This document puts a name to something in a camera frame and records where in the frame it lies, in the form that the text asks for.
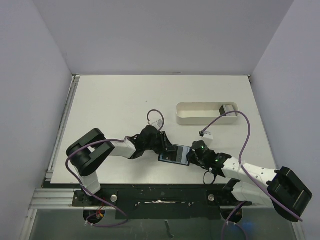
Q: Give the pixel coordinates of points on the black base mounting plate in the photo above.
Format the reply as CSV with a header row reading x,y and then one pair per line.
x,y
150,201

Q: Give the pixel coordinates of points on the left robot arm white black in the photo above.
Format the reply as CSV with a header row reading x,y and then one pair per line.
x,y
87,154

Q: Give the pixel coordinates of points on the white oblong plastic tray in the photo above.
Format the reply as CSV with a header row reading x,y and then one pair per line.
x,y
199,113

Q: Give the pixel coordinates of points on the black VIP credit card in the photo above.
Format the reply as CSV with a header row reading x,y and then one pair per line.
x,y
168,157

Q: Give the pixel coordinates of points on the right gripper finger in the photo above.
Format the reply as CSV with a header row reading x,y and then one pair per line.
x,y
193,160
191,154

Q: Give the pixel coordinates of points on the aluminium frame rail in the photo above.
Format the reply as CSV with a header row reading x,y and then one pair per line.
x,y
52,199

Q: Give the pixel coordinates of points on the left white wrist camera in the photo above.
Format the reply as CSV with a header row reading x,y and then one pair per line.
x,y
157,124

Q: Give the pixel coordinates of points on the silver VIP credit card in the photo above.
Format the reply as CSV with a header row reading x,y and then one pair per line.
x,y
181,157

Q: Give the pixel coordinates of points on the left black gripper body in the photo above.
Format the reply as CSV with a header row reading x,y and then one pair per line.
x,y
157,145

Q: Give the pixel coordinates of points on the black card holder wallet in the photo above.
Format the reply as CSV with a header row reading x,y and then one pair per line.
x,y
176,151

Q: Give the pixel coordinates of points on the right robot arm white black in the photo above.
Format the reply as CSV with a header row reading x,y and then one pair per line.
x,y
281,188

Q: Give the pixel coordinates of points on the stack of silver credit cards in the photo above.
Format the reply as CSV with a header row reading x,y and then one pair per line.
x,y
227,110

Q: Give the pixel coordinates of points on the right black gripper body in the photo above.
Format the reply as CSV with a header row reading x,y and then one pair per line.
x,y
193,158

